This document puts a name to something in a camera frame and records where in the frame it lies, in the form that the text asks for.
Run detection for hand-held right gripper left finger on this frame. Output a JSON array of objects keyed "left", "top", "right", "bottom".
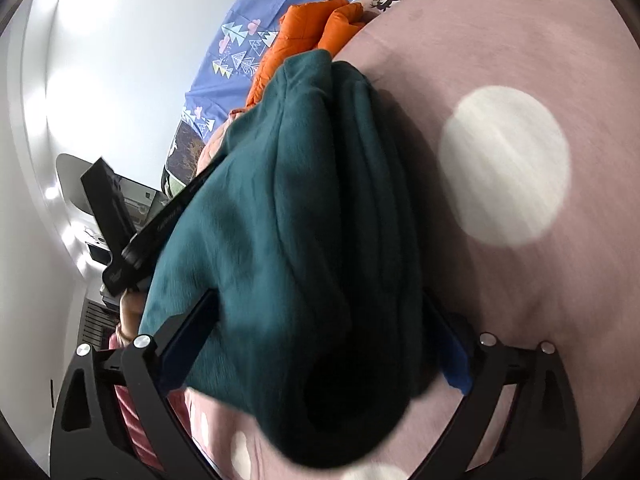
[{"left": 49, "top": 287, "right": 221, "bottom": 480}]

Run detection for person's left hand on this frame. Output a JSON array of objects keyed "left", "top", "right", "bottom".
[{"left": 117, "top": 289, "right": 150, "bottom": 342}]

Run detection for pink polka dot bed sheet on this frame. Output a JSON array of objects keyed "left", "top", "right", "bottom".
[{"left": 185, "top": 0, "right": 640, "bottom": 480}]

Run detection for green sofa backrest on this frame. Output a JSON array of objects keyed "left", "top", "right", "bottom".
[{"left": 161, "top": 170, "right": 184, "bottom": 199}]

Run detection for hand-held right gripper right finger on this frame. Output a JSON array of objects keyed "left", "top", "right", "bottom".
[{"left": 415, "top": 287, "right": 583, "bottom": 480}]

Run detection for blue tree-print sheet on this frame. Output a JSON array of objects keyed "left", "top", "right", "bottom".
[{"left": 180, "top": 0, "right": 397, "bottom": 142}]

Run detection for dark green fleece jacket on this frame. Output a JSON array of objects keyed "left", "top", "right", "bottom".
[{"left": 137, "top": 51, "right": 442, "bottom": 472}]

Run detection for orange puffer jacket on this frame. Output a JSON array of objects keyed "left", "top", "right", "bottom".
[{"left": 245, "top": 0, "right": 369, "bottom": 107}]

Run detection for pink quilted jacket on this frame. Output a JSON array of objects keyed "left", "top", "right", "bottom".
[{"left": 196, "top": 107, "right": 251, "bottom": 172}]

